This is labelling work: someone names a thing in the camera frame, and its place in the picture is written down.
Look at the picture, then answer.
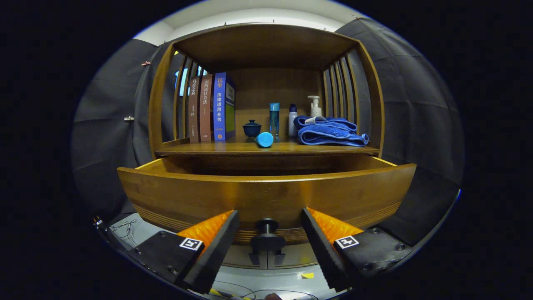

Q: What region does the wooden drawer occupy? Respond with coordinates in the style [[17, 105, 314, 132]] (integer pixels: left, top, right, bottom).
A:
[[117, 155, 417, 246]]

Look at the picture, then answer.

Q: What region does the dark blue lidded teacup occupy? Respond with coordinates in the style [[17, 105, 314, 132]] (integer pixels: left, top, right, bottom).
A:
[[243, 120, 262, 138]]

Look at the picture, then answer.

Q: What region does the teal glass bottle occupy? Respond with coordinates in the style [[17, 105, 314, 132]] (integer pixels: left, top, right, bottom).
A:
[[269, 102, 280, 137]]

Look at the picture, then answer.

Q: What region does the white pump bottle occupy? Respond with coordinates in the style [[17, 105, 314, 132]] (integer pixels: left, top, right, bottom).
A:
[[308, 95, 322, 118]]

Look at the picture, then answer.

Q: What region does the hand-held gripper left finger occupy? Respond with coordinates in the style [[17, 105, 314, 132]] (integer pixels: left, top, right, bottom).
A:
[[125, 210, 240, 294]]

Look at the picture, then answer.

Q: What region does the reddish brown book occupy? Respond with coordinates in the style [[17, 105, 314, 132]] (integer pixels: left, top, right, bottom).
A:
[[199, 74, 215, 142]]

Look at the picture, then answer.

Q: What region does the wooden countertop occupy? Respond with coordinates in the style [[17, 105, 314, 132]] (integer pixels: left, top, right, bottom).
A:
[[155, 135, 380, 158]]

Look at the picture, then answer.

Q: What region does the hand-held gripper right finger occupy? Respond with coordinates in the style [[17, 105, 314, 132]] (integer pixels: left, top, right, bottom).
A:
[[301, 207, 413, 292]]

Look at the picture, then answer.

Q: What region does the blue book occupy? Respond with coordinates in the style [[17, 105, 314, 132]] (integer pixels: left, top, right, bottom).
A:
[[213, 72, 236, 141]]

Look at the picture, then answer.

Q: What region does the blue folded towel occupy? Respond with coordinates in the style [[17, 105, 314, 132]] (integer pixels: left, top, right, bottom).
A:
[[294, 115, 370, 147]]

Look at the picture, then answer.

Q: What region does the white bottle dark cap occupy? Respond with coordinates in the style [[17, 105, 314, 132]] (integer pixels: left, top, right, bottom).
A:
[[289, 104, 299, 138]]

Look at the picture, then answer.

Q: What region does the wooden cabinet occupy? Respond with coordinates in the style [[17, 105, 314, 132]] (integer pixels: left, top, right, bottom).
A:
[[148, 23, 386, 269]]

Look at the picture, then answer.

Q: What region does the black drawer knob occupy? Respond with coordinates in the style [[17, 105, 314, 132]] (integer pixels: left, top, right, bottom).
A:
[[250, 218, 287, 252]]

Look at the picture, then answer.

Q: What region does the dark brown book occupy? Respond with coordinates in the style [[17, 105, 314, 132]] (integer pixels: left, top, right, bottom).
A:
[[188, 76, 202, 143]]

